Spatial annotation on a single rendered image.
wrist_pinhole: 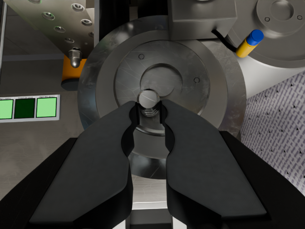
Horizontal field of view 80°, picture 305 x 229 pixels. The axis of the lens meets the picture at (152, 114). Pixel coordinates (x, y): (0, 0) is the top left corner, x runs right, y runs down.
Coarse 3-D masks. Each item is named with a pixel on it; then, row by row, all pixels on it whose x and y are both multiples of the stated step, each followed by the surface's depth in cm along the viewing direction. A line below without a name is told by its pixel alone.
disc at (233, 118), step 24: (144, 24) 17; (168, 24) 17; (96, 48) 17; (216, 48) 16; (96, 72) 16; (240, 72) 16; (240, 96) 16; (96, 120) 16; (240, 120) 15; (144, 168) 15
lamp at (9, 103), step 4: (0, 100) 50; (4, 100) 50; (8, 100) 50; (12, 100) 50; (0, 104) 50; (4, 104) 50; (8, 104) 50; (0, 108) 50; (4, 108) 50; (8, 108) 50; (0, 112) 50; (4, 112) 50; (8, 112) 50; (0, 116) 50; (4, 116) 50; (8, 116) 50
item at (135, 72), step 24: (144, 48) 14; (168, 48) 14; (120, 72) 14; (144, 72) 14; (168, 72) 15; (192, 72) 14; (120, 96) 14; (168, 96) 14; (192, 96) 14; (144, 120) 14
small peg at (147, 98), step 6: (144, 90) 11; (150, 90) 11; (138, 96) 11; (144, 96) 11; (150, 96) 11; (156, 96) 11; (138, 102) 11; (144, 102) 11; (150, 102) 11; (156, 102) 11; (144, 108) 11; (150, 108) 11; (156, 108) 11; (144, 114) 13; (150, 114) 12
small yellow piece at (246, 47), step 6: (216, 30) 15; (258, 30) 11; (222, 36) 15; (252, 36) 11; (258, 36) 11; (222, 42) 15; (228, 42) 14; (246, 42) 12; (252, 42) 12; (258, 42) 12; (228, 48) 14; (234, 48) 14; (240, 48) 13; (246, 48) 12; (252, 48) 12; (240, 54) 13; (246, 54) 13
